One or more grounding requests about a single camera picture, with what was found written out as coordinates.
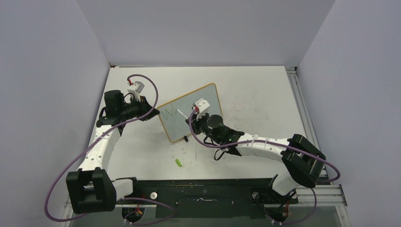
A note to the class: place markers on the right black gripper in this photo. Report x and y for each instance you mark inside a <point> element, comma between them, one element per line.
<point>196,123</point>

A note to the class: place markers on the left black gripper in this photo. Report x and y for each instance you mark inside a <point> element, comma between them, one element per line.
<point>143,104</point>

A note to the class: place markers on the white green marker pen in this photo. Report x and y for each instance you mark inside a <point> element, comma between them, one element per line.
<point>182,114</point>

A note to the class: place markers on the yellow framed whiteboard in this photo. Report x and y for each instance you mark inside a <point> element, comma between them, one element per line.
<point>174,124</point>

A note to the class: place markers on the green marker cap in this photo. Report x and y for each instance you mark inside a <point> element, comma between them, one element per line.
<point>178,162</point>

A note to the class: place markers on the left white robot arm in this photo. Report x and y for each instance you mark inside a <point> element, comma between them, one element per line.
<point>90,187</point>

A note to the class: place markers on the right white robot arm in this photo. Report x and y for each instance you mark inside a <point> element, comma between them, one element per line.
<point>302,160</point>

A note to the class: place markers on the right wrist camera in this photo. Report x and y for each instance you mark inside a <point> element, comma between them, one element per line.
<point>202,106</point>

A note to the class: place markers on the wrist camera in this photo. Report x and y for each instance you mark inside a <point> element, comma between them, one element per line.
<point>202,106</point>
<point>136,87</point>

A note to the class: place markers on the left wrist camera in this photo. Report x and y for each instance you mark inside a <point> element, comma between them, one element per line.
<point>136,87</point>

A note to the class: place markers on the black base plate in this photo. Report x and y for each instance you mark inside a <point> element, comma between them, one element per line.
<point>218,198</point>

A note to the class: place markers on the aluminium rail frame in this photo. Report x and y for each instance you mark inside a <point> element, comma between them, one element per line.
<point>327,194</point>

